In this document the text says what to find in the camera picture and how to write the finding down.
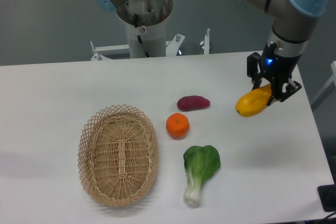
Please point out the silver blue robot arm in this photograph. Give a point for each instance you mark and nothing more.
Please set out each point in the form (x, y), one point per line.
(294, 23)

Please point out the white metal base frame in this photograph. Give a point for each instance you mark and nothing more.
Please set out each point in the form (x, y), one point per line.
(172, 48)

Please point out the green bok choy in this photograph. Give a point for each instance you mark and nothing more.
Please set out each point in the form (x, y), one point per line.
(200, 163)

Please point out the white frame at right edge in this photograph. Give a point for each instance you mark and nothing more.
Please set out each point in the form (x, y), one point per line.
(327, 88)

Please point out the yellow mango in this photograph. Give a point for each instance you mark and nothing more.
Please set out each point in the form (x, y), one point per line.
(253, 102)

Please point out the purple sweet potato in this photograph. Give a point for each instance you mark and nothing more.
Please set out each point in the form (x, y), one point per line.
(193, 102)

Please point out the orange tangerine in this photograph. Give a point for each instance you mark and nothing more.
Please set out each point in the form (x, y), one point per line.
(177, 125)

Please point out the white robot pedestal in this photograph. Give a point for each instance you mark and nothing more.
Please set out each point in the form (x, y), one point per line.
(145, 25)

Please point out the oval wicker basket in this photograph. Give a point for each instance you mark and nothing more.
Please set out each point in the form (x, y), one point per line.
(118, 156)

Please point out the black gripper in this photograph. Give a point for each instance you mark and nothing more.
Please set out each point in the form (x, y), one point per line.
(277, 70)

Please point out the black device at table edge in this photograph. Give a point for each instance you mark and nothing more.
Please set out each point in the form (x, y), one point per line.
(327, 197)

